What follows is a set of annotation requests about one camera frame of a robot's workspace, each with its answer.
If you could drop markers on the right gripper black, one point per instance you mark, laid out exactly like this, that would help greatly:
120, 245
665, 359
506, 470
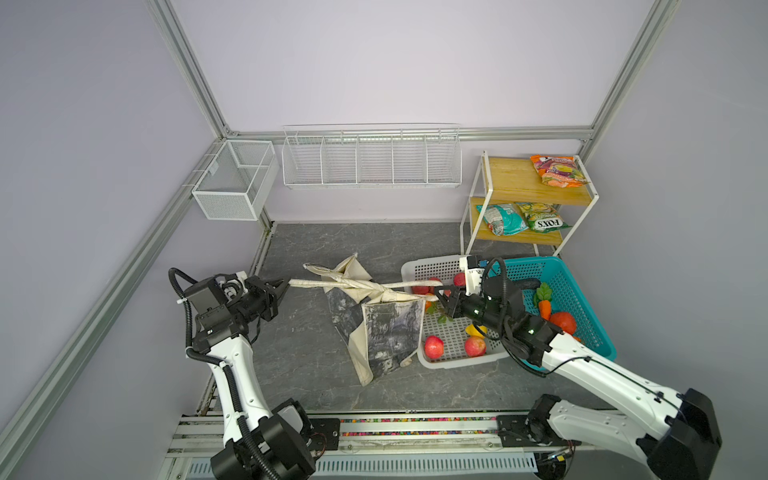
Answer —
460, 304

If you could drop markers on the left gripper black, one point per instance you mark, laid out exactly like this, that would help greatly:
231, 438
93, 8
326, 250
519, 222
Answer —
263, 292

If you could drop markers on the cream canvas grocery bag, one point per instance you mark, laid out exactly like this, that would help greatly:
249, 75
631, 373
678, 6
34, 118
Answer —
380, 323

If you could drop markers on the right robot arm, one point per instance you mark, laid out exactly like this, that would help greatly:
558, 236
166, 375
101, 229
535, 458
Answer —
676, 435

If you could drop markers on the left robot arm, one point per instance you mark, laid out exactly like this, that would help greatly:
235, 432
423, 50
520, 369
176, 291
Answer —
223, 318

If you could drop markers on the teal snack bag lower shelf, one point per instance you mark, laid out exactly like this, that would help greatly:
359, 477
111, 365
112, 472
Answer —
504, 220

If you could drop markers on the green Foxs snack bag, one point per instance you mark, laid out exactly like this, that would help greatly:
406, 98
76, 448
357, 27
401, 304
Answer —
541, 217

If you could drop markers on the orange snack bag top shelf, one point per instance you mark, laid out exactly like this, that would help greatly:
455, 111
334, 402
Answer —
559, 172

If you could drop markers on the yellow lemon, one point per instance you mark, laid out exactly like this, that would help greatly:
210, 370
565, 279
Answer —
474, 331

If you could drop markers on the red apple back cluster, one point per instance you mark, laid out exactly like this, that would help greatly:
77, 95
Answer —
459, 280

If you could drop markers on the red apple front right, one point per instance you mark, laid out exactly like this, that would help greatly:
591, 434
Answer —
475, 347

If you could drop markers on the white plastic fruit basket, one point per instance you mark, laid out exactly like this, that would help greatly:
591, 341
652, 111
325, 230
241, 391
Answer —
436, 323

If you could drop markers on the red apple front left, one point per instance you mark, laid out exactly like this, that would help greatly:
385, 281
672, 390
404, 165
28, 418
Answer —
433, 348

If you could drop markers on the teal plastic vegetable basket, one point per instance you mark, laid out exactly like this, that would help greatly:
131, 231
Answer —
566, 296

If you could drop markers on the red tomato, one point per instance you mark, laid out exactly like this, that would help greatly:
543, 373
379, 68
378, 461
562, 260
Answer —
565, 321

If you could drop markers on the small white mesh basket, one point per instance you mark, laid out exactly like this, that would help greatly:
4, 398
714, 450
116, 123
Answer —
237, 180

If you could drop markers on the wooden two-tier shelf rack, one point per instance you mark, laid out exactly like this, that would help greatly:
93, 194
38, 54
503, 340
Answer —
500, 180

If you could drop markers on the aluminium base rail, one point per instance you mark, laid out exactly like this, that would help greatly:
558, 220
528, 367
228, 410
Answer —
452, 445

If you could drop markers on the long white wire basket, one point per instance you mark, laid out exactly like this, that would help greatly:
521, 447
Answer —
390, 155

